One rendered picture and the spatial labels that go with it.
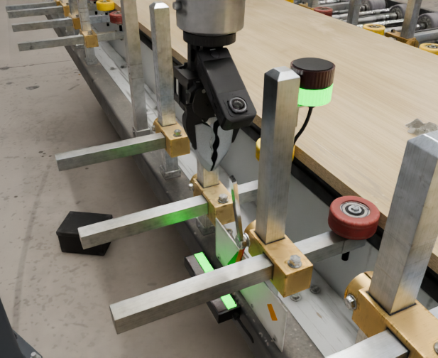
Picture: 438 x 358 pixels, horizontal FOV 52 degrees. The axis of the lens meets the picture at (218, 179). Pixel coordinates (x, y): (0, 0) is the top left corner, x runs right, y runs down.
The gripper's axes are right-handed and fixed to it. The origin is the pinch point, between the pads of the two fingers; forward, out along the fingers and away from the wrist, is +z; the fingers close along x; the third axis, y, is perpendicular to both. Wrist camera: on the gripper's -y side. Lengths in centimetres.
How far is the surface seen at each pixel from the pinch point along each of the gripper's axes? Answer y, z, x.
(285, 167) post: -7.3, -2.0, -8.4
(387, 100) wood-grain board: 24, 7, -59
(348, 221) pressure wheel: -11.8, 7.9, -18.6
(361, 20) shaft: 120, 15, -133
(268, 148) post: -6.3, -5.0, -5.8
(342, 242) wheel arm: -11.0, 12.9, -19.0
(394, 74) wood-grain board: 37, 7, -73
